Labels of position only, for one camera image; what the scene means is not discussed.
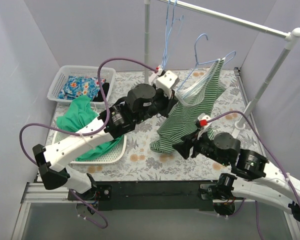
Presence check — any white rectangular lattice basket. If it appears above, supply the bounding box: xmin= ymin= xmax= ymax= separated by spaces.
xmin=47 ymin=65 xmax=116 ymax=105

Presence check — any blue wire hanger pair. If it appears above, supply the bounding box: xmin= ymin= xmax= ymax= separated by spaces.
xmin=161 ymin=0 xmax=184 ymax=70

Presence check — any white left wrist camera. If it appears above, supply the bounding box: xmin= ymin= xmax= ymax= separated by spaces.
xmin=155 ymin=70 xmax=179 ymax=99

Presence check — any white perforated laundry basket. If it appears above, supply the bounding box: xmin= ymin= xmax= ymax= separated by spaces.
xmin=51 ymin=131 xmax=127 ymax=166

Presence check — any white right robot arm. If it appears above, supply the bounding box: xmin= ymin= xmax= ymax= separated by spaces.
xmin=172 ymin=132 xmax=300 ymax=222

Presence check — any green white striped tank top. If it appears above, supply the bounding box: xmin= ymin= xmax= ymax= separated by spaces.
xmin=149 ymin=58 xmax=226 ymax=154

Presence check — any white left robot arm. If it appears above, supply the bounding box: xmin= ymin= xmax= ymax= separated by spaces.
xmin=32 ymin=82 xmax=175 ymax=200

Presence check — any blue floral folded cloth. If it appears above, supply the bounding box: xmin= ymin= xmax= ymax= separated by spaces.
xmin=57 ymin=76 xmax=100 ymax=100

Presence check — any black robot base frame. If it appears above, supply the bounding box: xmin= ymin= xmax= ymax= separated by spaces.
xmin=67 ymin=172 xmax=246 ymax=221

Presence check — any white clothes rack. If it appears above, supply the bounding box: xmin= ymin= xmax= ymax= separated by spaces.
xmin=149 ymin=0 xmax=300 ymax=131

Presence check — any floral patterned table mat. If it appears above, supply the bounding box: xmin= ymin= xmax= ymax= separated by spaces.
xmin=69 ymin=69 xmax=262 ymax=182

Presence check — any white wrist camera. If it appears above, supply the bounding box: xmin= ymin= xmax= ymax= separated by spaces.
xmin=195 ymin=113 xmax=211 ymax=140
xmin=155 ymin=70 xmax=179 ymax=99

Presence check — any black folded cloth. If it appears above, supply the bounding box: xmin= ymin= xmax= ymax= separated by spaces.
xmin=93 ymin=82 xmax=111 ymax=103

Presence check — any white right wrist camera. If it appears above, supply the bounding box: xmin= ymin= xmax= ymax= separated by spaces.
xmin=195 ymin=113 xmax=211 ymax=140

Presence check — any green shirt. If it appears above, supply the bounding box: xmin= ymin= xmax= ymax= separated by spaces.
xmin=56 ymin=95 xmax=123 ymax=162

